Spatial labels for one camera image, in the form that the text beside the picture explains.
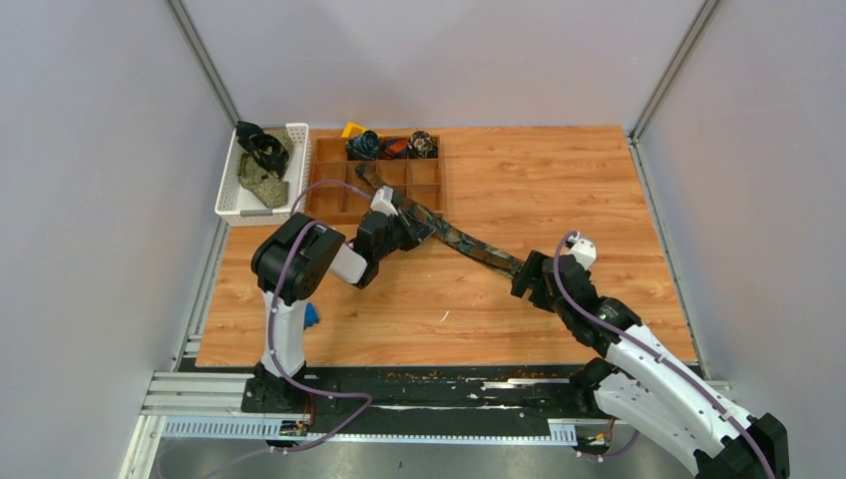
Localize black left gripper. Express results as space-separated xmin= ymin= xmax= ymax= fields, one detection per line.
xmin=376 ymin=208 xmax=438 ymax=263

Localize dark patterned necktie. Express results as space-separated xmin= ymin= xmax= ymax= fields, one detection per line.
xmin=390 ymin=191 xmax=524 ymax=278

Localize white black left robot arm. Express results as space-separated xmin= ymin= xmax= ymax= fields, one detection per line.
xmin=241 ymin=212 xmax=433 ymax=413

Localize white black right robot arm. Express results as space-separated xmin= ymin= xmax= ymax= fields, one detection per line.
xmin=509 ymin=249 xmax=790 ymax=478

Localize wooden compartment tray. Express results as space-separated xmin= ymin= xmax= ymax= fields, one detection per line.
xmin=304 ymin=136 xmax=446 ymax=227

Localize rolled orange striped tie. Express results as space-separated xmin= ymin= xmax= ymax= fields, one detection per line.
xmin=377 ymin=137 xmax=409 ymax=161

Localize rolled dark blue tie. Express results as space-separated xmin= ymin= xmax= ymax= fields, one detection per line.
xmin=345 ymin=130 xmax=382 ymax=161

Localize rolled brown floral tie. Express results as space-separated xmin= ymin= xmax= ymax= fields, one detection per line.
xmin=407 ymin=130 xmax=439 ymax=159

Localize blue toy block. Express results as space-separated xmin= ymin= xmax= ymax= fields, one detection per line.
xmin=303 ymin=303 xmax=320 ymax=329

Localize yellow object behind tray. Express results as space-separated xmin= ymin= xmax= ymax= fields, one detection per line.
xmin=341 ymin=122 xmax=368 ymax=139

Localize olive green tie in basket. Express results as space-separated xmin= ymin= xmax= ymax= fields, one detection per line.
xmin=236 ymin=153 xmax=289 ymax=209

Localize black patterned tie in basket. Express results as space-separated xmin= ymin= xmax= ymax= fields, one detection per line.
xmin=235 ymin=121 xmax=290 ymax=179

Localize white plastic basket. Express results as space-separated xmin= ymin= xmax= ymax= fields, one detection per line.
xmin=214 ymin=121 xmax=311 ymax=227

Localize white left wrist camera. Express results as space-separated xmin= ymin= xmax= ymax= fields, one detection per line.
xmin=370 ymin=186 xmax=399 ymax=217

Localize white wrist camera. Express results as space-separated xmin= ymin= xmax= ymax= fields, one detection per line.
xmin=565 ymin=232 xmax=598 ymax=270
xmin=370 ymin=186 xmax=399 ymax=217

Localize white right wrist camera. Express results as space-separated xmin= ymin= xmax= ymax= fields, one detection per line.
xmin=565 ymin=232 xmax=598 ymax=270

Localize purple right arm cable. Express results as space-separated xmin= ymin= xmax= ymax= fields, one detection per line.
xmin=552 ymin=231 xmax=778 ymax=479

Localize white slotted cable duct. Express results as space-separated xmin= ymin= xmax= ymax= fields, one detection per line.
xmin=162 ymin=416 xmax=580 ymax=447

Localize aluminium frame rail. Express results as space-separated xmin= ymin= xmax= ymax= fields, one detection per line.
xmin=164 ymin=0 xmax=240 ymax=127

